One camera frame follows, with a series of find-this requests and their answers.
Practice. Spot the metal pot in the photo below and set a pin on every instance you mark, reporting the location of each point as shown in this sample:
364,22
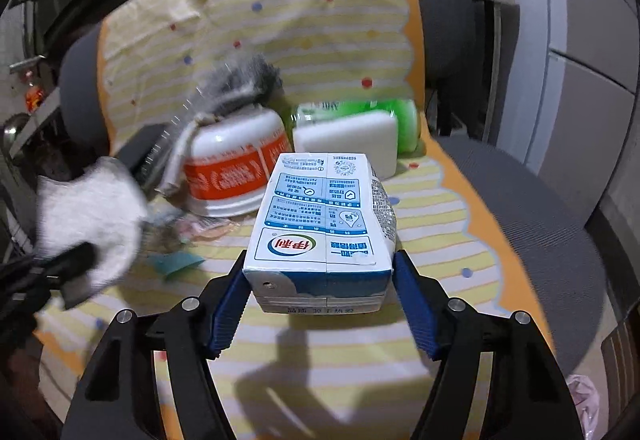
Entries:
11,132

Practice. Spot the green plastic bottle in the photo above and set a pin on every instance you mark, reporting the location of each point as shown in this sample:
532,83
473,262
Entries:
407,125

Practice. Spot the white foam block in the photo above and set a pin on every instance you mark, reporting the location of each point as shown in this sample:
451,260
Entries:
345,135

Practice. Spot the trash bin with lilac bag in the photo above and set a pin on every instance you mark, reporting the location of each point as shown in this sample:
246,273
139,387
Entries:
582,400

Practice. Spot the grey upholstered chair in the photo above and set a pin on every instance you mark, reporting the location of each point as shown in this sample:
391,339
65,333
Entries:
525,200

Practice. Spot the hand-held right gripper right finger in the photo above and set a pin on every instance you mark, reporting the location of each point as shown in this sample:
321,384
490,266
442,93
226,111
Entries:
415,315

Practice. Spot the red ornament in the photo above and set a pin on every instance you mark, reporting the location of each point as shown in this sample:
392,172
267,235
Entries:
33,97

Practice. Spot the blue and white milk carton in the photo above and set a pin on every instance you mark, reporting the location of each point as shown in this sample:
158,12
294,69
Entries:
310,220

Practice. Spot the yellow striped dotted cloth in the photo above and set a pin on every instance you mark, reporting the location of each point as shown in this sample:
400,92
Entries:
325,20

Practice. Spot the pink wrapper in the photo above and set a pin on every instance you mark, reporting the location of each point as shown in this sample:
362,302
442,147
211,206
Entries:
200,230

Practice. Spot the white orange instant noodle bowl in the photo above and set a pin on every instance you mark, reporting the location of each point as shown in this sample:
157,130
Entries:
230,155

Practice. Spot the teal paper scrap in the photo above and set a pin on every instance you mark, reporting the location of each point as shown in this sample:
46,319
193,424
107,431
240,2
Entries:
175,264

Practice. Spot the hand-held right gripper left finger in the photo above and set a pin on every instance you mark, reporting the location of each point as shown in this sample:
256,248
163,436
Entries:
227,320

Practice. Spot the white refrigerator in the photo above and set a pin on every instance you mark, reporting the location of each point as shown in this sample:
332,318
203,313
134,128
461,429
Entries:
585,70

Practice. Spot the grey fuzzy cloth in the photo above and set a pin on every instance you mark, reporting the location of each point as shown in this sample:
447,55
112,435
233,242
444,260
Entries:
240,80

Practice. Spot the light grey sock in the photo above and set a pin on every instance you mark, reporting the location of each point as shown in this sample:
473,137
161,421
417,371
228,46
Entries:
85,215

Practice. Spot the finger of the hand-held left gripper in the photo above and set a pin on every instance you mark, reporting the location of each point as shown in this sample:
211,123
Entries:
145,152
72,260

